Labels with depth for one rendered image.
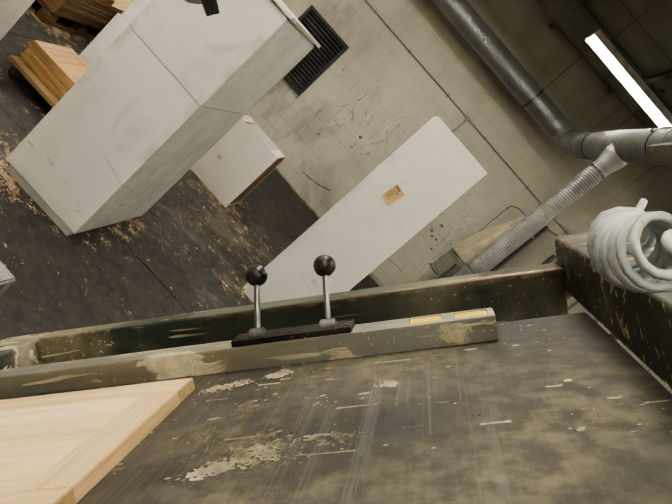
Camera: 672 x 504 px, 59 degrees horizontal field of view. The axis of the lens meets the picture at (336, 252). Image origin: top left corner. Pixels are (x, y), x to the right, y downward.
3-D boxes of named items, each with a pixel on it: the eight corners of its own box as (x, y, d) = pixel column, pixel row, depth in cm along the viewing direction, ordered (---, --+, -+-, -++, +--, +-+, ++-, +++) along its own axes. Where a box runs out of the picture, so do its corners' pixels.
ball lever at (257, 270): (250, 345, 100) (249, 270, 106) (272, 342, 100) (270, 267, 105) (242, 339, 97) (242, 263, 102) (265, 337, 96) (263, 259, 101)
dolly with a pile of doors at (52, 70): (49, 76, 475) (73, 48, 469) (93, 125, 478) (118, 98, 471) (-4, 66, 415) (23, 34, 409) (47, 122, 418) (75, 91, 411)
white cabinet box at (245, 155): (201, 162, 638) (249, 115, 623) (238, 203, 640) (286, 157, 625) (186, 163, 593) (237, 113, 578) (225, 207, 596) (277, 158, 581)
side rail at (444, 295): (63, 377, 137) (52, 331, 136) (563, 316, 118) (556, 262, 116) (46, 387, 131) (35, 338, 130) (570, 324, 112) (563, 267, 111)
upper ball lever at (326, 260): (320, 336, 98) (315, 260, 103) (342, 333, 98) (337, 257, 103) (314, 330, 95) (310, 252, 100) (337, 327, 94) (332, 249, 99)
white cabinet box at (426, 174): (259, 273, 544) (433, 117, 500) (302, 320, 546) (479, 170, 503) (240, 289, 484) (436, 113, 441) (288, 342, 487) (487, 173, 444)
